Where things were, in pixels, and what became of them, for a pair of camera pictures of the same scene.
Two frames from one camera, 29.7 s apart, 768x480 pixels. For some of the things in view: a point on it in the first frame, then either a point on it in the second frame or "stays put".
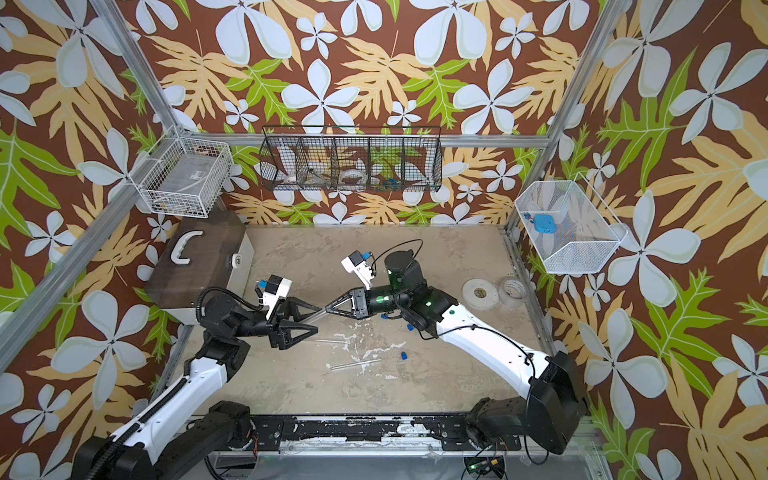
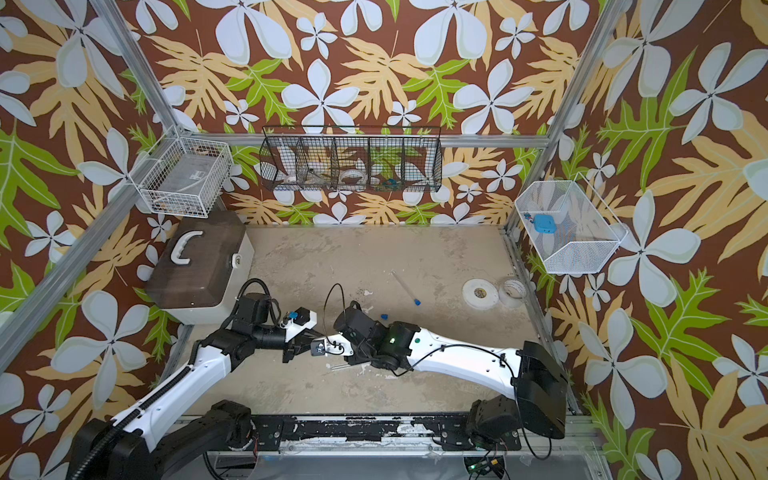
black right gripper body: x=384 y=300 → x=360 y=355
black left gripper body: x=257 y=327 → x=292 y=348
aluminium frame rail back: x=364 y=140 stays put
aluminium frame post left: x=129 y=52 stays put
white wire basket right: x=571 y=228 stays put
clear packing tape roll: x=512 y=291 stays put
